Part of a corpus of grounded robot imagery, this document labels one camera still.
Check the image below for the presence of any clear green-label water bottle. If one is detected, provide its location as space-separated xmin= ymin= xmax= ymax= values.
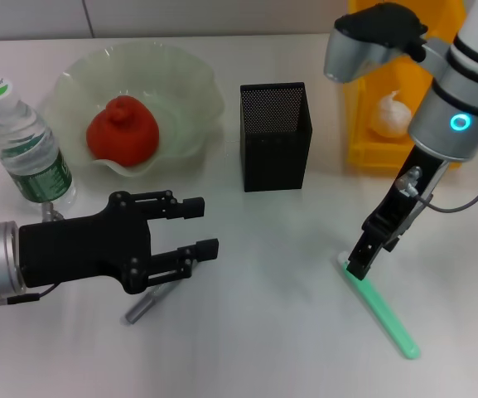
xmin=0 ymin=77 xmax=77 ymax=205

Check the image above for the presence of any yellow plastic bin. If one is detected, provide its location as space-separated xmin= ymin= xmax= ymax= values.
xmin=345 ymin=0 xmax=468 ymax=172

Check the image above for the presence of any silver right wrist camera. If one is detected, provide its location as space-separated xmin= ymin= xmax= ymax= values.
xmin=323 ymin=2 xmax=450 ymax=84

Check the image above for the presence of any pale green glass fruit plate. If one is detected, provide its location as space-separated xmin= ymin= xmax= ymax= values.
xmin=43 ymin=41 xmax=226 ymax=179

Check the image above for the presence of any black mesh pen holder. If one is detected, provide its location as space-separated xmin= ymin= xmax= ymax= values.
xmin=239 ymin=81 xmax=313 ymax=193

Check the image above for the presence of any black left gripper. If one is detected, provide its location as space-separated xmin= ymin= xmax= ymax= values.
xmin=17 ymin=189 xmax=220 ymax=295

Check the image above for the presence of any left gripper cable with connector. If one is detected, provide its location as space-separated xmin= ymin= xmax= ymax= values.
xmin=0 ymin=200 xmax=65 ymax=313

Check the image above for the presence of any white paper ball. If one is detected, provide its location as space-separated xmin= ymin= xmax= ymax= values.
xmin=370 ymin=90 xmax=414 ymax=138

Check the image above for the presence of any green pen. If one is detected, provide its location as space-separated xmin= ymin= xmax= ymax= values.
xmin=336 ymin=252 xmax=422 ymax=361

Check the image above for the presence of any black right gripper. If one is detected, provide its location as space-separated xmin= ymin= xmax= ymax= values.
xmin=345 ymin=145 xmax=449 ymax=282

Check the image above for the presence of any grey transparent pen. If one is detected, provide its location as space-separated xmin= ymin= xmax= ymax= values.
xmin=123 ymin=281 xmax=178 ymax=325

